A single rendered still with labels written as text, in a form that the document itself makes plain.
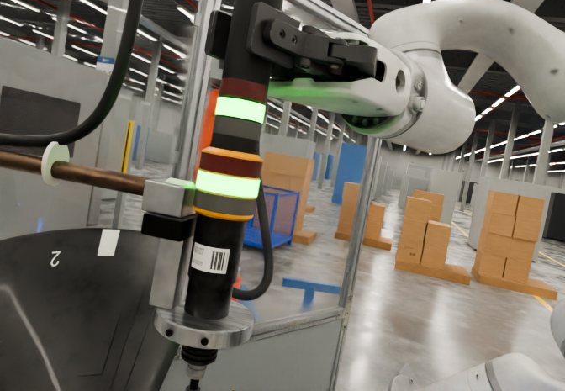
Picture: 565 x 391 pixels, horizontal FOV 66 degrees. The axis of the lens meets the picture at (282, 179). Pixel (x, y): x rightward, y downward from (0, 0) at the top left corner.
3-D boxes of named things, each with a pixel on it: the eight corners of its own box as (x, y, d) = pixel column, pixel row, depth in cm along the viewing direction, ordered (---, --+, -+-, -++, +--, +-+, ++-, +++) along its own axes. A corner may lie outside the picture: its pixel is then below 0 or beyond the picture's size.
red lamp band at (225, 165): (189, 167, 29) (192, 150, 29) (210, 167, 33) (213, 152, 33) (252, 179, 28) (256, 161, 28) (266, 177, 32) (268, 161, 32)
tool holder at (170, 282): (106, 326, 29) (129, 180, 28) (155, 295, 36) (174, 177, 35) (237, 360, 27) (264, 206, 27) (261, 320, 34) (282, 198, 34)
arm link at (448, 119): (416, 33, 42) (435, 122, 40) (468, 69, 52) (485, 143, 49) (345, 68, 48) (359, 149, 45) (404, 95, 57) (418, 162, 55)
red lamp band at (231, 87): (211, 92, 29) (214, 75, 29) (225, 100, 32) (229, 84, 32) (260, 100, 28) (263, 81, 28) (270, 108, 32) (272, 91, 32)
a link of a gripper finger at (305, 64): (368, 81, 31) (298, 64, 30) (342, 88, 36) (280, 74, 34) (376, 42, 31) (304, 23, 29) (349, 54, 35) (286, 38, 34)
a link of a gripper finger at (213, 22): (276, 77, 35) (208, 53, 30) (250, 78, 37) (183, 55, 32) (282, 38, 35) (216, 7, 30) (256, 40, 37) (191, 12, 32)
